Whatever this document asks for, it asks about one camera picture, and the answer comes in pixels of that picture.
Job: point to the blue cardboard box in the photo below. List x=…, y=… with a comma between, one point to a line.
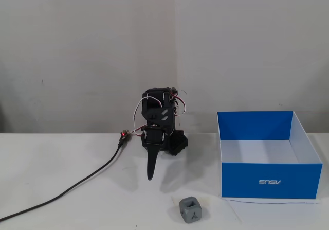
x=270, y=178

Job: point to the small controller board red LED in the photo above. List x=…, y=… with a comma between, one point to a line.
x=124, y=135

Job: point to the gray block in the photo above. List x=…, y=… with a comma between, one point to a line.
x=190, y=212

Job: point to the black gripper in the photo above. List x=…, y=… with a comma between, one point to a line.
x=153, y=139

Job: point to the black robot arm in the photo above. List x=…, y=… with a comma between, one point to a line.
x=154, y=111

